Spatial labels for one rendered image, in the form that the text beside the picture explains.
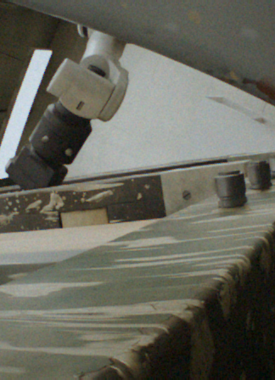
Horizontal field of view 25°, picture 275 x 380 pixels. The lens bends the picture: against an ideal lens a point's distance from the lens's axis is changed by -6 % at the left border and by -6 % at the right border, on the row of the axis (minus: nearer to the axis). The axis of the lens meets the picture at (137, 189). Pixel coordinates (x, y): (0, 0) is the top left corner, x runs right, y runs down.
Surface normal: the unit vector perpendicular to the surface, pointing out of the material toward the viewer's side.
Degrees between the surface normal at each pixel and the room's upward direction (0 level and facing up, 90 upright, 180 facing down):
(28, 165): 90
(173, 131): 90
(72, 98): 119
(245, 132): 90
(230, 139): 90
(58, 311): 57
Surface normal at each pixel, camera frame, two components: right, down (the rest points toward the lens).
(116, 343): -0.15, -0.99
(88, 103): 0.05, 0.39
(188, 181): -0.37, 0.11
